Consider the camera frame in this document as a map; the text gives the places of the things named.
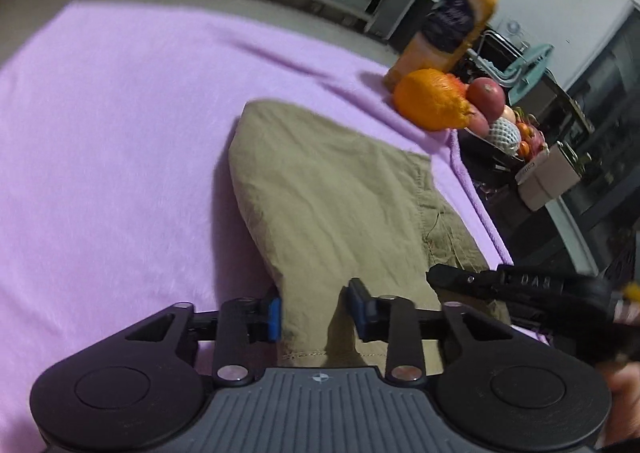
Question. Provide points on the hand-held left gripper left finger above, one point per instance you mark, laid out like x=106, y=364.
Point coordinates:
x=274, y=318

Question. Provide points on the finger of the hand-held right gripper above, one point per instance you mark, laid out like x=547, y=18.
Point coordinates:
x=455, y=278

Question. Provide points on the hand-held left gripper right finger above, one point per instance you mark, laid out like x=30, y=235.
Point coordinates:
x=358, y=310

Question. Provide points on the khaki pants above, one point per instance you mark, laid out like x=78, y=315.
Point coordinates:
x=340, y=203

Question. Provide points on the person's right hand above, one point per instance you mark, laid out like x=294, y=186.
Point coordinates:
x=622, y=395

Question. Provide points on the white cardboard box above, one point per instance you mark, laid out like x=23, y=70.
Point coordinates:
x=547, y=180

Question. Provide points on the dark fruit bowl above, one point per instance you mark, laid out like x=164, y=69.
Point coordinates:
x=480, y=145

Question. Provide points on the small tangerine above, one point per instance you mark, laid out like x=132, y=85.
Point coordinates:
x=524, y=149

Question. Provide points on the dark glass cabinet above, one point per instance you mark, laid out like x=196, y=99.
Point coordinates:
x=610, y=158

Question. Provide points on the fruit in white foam net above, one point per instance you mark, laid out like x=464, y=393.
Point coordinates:
x=505, y=135

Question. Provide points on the pink apple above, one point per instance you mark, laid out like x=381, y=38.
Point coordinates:
x=479, y=125

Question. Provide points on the large orange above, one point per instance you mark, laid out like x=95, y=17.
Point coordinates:
x=430, y=100

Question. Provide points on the red apple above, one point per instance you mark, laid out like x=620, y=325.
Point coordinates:
x=487, y=98

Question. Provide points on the teal plastic chair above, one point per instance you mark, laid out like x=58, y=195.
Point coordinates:
x=532, y=58

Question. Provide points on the purple blanket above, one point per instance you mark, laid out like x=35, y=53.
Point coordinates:
x=125, y=133

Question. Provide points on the orange juice bottle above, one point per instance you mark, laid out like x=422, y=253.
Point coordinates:
x=450, y=23

